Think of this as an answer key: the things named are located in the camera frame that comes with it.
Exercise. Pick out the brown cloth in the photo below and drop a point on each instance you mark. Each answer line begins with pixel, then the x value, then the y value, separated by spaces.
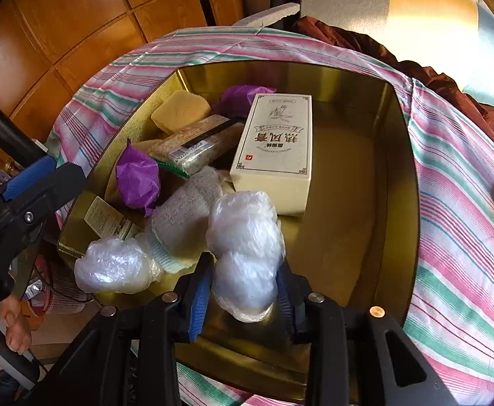
pixel 357 40

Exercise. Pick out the green edged cracker packet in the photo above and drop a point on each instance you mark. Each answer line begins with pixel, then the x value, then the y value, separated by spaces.
pixel 192 143

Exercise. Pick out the striped tablecloth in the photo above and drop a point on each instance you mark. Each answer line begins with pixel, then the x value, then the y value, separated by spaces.
pixel 462 228

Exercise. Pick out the white foam block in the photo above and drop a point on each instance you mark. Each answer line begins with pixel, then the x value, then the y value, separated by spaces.
pixel 272 15

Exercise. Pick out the pink patterned container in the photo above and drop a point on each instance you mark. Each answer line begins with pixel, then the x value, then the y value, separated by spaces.
pixel 65 292

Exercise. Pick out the gold tin box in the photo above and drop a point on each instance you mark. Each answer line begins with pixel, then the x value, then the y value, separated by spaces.
pixel 348 169

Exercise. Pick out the purple snack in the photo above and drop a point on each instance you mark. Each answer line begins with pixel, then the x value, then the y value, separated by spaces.
pixel 240 99
pixel 139 177

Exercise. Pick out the white puffed snack packet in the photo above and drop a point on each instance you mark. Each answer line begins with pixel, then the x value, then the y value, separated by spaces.
pixel 183 211

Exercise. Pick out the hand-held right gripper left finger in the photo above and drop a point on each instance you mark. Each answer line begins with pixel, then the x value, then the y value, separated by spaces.
pixel 200 300

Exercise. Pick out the wooden wardrobe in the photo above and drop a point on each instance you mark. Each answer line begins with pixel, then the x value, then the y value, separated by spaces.
pixel 60 21

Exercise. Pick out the yellow sponge block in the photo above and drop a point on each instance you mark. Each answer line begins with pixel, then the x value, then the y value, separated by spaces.
pixel 179 110

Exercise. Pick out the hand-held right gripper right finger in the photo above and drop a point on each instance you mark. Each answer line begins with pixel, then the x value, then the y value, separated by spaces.
pixel 285 304

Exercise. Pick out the black tube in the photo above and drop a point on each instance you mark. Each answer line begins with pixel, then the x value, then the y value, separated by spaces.
pixel 10 135

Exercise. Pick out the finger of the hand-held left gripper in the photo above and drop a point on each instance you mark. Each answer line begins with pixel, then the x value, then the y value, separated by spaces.
pixel 26 177
pixel 60 182

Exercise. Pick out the small cream labelled carton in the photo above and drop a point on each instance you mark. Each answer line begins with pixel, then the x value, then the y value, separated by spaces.
pixel 107 218

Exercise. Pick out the large cream printed box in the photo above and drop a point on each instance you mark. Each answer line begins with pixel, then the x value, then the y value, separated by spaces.
pixel 272 152

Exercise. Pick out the person's left hand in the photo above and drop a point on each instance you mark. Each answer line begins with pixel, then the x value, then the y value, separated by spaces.
pixel 16 330

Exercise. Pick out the clear plastic bundle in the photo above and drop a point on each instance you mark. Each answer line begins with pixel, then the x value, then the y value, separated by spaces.
pixel 111 264
pixel 247 237

